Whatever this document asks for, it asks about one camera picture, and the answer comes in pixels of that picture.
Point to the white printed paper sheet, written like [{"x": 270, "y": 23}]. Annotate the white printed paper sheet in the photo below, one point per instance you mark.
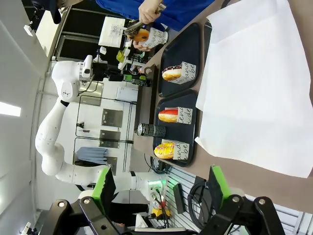
[{"x": 256, "y": 85}]

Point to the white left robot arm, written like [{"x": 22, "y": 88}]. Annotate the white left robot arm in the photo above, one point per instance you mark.
[{"x": 49, "y": 137}]

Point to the dark metal tongs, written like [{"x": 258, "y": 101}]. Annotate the dark metal tongs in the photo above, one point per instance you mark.
[{"x": 132, "y": 28}]

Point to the yellow emergency stop button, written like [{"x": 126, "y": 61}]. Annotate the yellow emergency stop button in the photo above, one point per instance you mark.
[{"x": 159, "y": 213}]

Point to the grey cloth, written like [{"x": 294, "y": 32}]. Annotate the grey cloth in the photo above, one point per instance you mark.
[{"x": 90, "y": 155}]

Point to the red glazed donut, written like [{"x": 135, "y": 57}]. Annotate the red glazed donut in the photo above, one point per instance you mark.
[{"x": 168, "y": 115}]

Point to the black plastic tray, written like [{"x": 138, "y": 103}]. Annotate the black plastic tray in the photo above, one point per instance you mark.
[
  {"x": 185, "y": 134},
  {"x": 188, "y": 49},
  {"x": 207, "y": 41}
]

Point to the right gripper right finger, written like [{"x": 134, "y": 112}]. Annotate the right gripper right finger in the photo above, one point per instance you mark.
[{"x": 217, "y": 188}]

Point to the grey metal wall plate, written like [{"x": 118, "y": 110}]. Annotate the grey metal wall plate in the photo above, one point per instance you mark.
[
  {"x": 112, "y": 118},
  {"x": 110, "y": 139}
]

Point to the person's right hand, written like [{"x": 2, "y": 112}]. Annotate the person's right hand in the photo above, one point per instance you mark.
[{"x": 140, "y": 47}]

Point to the ceiling light panel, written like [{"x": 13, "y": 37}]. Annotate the ceiling light panel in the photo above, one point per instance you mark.
[{"x": 9, "y": 109}]

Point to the black Pepsi can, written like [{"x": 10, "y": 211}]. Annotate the black Pepsi can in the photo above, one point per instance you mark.
[
  {"x": 143, "y": 81},
  {"x": 152, "y": 130}
]

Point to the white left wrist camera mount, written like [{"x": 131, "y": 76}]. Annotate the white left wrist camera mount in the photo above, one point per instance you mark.
[{"x": 86, "y": 68}]

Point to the purple glazed sprinkle donut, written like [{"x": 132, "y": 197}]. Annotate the purple glazed sprinkle donut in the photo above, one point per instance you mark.
[{"x": 172, "y": 73}]

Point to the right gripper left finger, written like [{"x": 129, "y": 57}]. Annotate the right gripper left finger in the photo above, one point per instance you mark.
[{"x": 102, "y": 191}]

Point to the yellow glazed donut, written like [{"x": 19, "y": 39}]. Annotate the yellow glazed donut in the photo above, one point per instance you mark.
[{"x": 164, "y": 150}]

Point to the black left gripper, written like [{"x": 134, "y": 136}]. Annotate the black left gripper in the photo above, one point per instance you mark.
[{"x": 100, "y": 71}]

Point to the person in blue shirt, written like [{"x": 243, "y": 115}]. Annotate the person in blue shirt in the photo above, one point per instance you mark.
[{"x": 185, "y": 12}]

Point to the black box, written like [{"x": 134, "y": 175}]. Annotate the black box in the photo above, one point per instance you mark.
[{"x": 179, "y": 198}]

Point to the brown plastic tray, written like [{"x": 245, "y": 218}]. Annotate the brown plastic tray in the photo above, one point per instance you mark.
[{"x": 144, "y": 110}]

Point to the person's left hand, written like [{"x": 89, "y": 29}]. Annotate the person's left hand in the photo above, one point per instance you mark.
[{"x": 149, "y": 11}]

